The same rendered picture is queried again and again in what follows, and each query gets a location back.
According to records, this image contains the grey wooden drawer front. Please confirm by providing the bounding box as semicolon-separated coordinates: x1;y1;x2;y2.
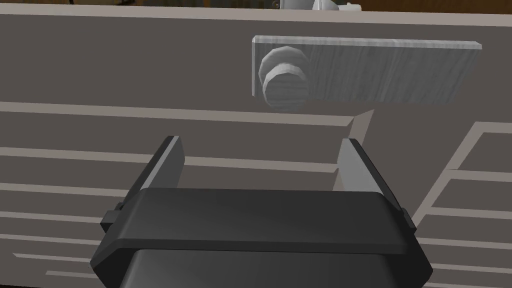
251;35;483;106

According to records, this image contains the grey wooden round knob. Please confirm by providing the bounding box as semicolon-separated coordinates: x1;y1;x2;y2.
258;45;311;111

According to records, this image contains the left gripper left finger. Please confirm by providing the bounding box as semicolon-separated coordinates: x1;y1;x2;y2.
127;135;186;203

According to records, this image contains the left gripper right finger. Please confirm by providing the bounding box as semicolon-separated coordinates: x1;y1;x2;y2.
336;137;403;211

